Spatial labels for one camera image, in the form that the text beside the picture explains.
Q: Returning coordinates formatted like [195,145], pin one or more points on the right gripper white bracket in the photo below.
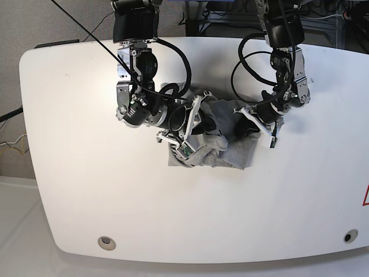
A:
[185,122]

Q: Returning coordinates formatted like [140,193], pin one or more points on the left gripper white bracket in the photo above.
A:
[264,119]

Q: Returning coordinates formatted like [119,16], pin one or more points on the grey T-shirt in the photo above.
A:
[226,146]

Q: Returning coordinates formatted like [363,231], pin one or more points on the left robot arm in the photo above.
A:
[283,31]

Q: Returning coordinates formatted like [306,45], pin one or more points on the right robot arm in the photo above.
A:
[139,103]

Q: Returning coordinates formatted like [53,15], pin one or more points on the black table leg stand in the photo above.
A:
[193,11]

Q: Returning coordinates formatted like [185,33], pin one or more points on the red triangle sticker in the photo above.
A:
[366,200]

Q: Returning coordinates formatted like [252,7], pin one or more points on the right table grommet hole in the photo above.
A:
[350,236]

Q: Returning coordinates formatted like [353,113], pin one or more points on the table grommet hole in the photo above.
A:
[106,243]
[350,236]

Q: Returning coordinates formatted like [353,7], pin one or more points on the left table grommet hole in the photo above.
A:
[106,243]

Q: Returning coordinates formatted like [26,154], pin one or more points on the black bar behind table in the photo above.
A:
[57,43]

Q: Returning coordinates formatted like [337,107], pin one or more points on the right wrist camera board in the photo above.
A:
[184,151]

